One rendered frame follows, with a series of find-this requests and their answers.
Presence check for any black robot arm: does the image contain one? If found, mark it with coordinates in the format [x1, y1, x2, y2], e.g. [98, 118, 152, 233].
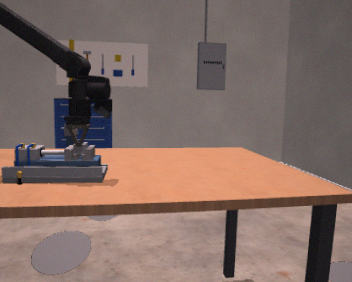
[0, 3, 112, 119]

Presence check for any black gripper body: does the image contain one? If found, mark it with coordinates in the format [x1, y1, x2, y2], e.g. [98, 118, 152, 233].
[64, 98, 91, 125]

